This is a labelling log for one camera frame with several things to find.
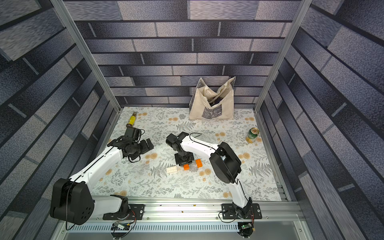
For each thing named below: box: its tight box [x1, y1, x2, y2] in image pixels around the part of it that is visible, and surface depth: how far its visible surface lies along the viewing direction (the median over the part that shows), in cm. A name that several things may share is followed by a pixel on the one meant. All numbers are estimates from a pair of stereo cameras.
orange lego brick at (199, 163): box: [195, 158, 203, 168], surface depth 91 cm
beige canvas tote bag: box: [189, 76, 236, 120], surface depth 102 cm
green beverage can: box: [247, 127, 260, 140], surface depth 95 cm
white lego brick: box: [166, 166, 178, 173], surface depth 88 cm
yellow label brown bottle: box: [126, 111, 138, 128], surface depth 112 cm
